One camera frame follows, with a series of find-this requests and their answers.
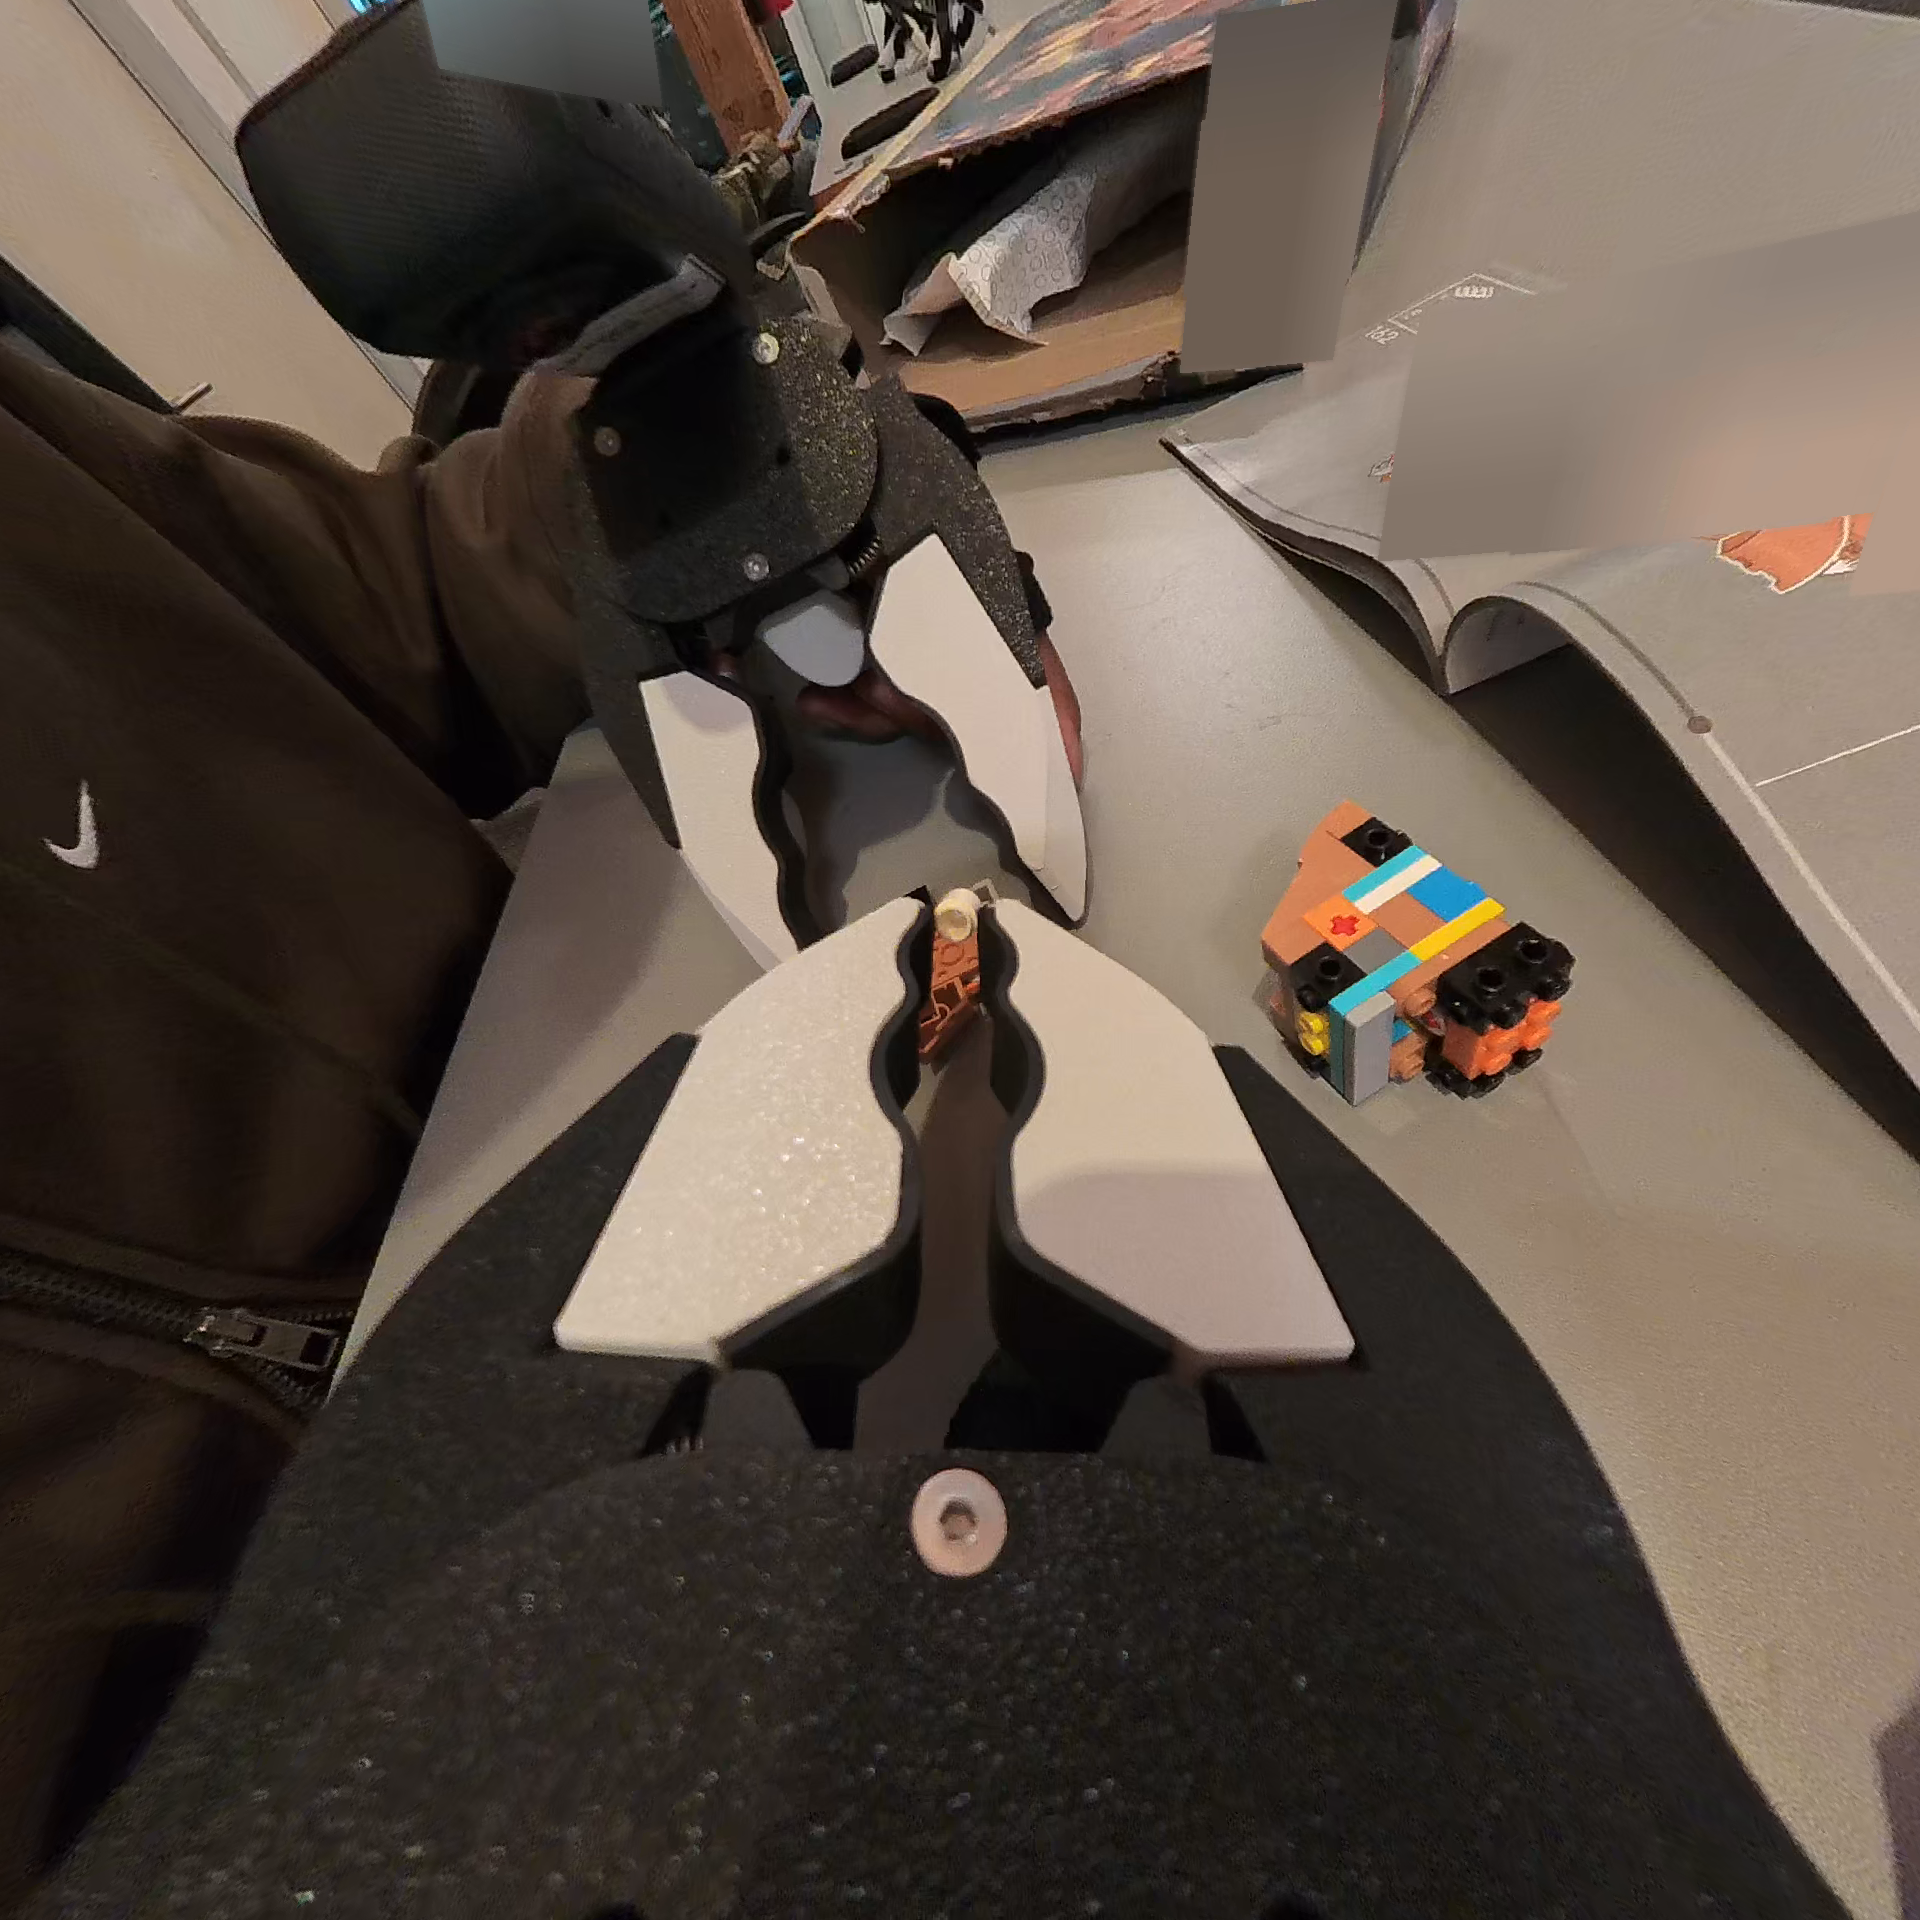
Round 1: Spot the multicoloured brick model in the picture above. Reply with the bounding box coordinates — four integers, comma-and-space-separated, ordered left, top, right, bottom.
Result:
1256, 799, 1576, 1109

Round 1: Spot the grey desk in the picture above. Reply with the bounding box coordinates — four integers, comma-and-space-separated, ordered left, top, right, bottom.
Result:
333, 381, 1920, 1920

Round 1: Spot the person's brown jacket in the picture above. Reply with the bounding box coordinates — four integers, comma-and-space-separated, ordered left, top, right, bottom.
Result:
0, 336, 518, 1920

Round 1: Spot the cardboard box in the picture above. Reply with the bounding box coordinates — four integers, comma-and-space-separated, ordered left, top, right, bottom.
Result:
788, 0, 1459, 436

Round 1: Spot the instruction booklet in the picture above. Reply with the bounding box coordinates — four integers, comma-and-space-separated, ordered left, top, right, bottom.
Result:
1162, 151, 1920, 1161

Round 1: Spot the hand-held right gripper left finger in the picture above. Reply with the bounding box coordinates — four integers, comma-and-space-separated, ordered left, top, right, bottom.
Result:
550, 891, 923, 1371

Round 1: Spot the small brown brick assembly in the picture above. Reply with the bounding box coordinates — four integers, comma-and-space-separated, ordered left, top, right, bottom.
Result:
918, 919, 996, 1068

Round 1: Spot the person's left forearm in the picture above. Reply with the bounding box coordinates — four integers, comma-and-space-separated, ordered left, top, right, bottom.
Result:
180, 365, 602, 820

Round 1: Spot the printed paper bag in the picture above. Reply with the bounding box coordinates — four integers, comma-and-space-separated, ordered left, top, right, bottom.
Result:
882, 112, 1200, 352

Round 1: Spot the person's left hand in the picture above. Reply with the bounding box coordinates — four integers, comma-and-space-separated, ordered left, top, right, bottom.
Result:
793, 671, 935, 746

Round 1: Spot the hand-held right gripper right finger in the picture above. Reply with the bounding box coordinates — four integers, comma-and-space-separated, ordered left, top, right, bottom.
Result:
984, 893, 1359, 1371

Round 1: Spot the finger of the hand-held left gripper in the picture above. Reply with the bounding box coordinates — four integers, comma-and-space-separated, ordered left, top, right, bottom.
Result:
869, 528, 1089, 926
636, 670, 843, 969

